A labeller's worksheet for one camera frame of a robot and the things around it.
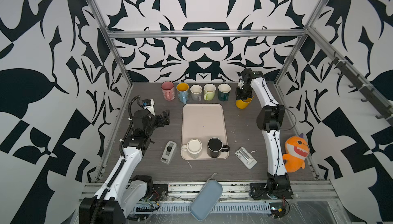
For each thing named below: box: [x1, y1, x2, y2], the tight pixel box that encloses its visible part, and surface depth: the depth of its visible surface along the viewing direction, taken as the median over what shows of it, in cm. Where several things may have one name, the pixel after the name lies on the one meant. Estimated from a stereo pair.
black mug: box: [206, 137, 230, 159], surface depth 82 cm
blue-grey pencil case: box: [189, 172, 224, 222], surface depth 71 cm
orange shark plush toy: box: [282, 132, 311, 173], surface depth 82 cm
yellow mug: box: [235, 95, 254, 110], surface depth 101 cm
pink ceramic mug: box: [160, 80, 176, 101], surface depth 106 cm
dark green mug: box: [217, 82, 232, 102], surface depth 106 cm
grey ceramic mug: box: [189, 84, 203, 102], surface depth 105 cm
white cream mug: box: [181, 138, 203, 159], surface depth 83 cm
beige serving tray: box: [181, 103, 230, 161], surface depth 99 cm
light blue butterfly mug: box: [176, 82, 190, 105], surface depth 104 cm
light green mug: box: [203, 83, 217, 101], surface depth 107 cm
